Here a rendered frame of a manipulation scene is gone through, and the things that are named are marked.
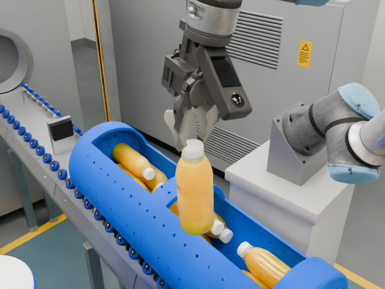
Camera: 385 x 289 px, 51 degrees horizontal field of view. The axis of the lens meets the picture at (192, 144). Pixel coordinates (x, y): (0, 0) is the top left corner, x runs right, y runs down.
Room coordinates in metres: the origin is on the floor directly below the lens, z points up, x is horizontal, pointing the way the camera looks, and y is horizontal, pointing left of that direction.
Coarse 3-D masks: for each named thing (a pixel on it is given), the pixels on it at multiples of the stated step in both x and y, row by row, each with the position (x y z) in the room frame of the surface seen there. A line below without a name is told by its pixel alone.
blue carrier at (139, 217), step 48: (96, 144) 1.16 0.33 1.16; (144, 144) 1.24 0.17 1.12; (96, 192) 0.95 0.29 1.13; (144, 192) 0.85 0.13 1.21; (144, 240) 0.75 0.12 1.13; (192, 240) 0.67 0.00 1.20; (240, 240) 0.84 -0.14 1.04; (192, 288) 0.60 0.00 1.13; (240, 288) 0.55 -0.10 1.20; (288, 288) 0.52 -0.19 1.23; (336, 288) 0.57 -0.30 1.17
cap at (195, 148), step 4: (188, 140) 0.61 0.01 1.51; (192, 140) 0.61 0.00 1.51; (196, 140) 0.61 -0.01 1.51; (200, 140) 0.61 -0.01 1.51; (188, 144) 0.60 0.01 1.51; (192, 144) 0.60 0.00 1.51; (196, 144) 0.60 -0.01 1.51; (200, 144) 0.60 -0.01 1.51; (184, 148) 0.59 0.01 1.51; (188, 148) 0.59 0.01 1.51; (192, 148) 0.59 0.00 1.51; (196, 148) 0.59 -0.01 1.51; (200, 148) 0.59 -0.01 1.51; (184, 152) 0.58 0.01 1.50; (188, 152) 0.58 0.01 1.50; (192, 152) 0.58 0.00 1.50; (196, 152) 0.58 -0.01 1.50; (200, 152) 0.58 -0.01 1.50; (184, 156) 0.58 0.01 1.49; (188, 156) 0.58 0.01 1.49; (192, 156) 0.58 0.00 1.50; (196, 156) 0.58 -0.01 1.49; (200, 156) 0.58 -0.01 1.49
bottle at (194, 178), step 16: (192, 160) 0.58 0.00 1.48; (208, 160) 0.60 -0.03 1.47; (176, 176) 0.59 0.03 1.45; (192, 176) 0.57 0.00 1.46; (208, 176) 0.58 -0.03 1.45; (192, 192) 0.57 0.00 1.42; (208, 192) 0.58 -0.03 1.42; (192, 208) 0.57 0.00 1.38; (208, 208) 0.58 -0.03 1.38; (192, 224) 0.57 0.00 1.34; (208, 224) 0.58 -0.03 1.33
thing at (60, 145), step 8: (56, 120) 1.50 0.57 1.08; (64, 120) 1.51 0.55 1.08; (48, 128) 1.48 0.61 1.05; (56, 128) 1.47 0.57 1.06; (64, 128) 1.49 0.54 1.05; (72, 128) 1.51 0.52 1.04; (56, 136) 1.47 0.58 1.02; (64, 136) 1.49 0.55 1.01; (72, 136) 1.53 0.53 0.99; (56, 144) 1.48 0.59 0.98; (64, 144) 1.50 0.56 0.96; (72, 144) 1.52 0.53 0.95; (56, 152) 1.47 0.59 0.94
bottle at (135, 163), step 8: (120, 144) 1.20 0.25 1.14; (112, 152) 1.19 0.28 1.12; (120, 152) 1.17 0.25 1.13; (128, 152) 1.15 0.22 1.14; (136, 152) 1.16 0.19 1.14; (120, 160) 1.15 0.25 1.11; (128, 160) 1.12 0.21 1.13; (136, 160) 1.11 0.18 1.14; (144, 160) 1.11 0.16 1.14; (128, 168) 1.11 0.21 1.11; (136, 168) 1.08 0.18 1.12; (144, 168) 1.08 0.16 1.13
